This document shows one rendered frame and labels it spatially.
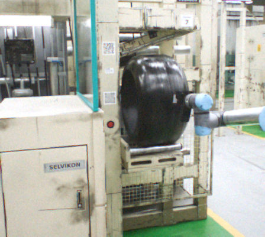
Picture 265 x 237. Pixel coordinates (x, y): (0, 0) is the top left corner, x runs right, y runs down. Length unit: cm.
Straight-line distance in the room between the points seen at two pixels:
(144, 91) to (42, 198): 84
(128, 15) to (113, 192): 115
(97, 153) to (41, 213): 30
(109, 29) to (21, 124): 92
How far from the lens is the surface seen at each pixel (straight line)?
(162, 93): 180
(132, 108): 231
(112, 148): 198
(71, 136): 120
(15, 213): 128
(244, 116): 151
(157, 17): 227
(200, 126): 151
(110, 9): 192
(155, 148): 198
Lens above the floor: 148
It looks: 9 degrees down
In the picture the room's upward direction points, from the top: 1 degrees counter-clockwise
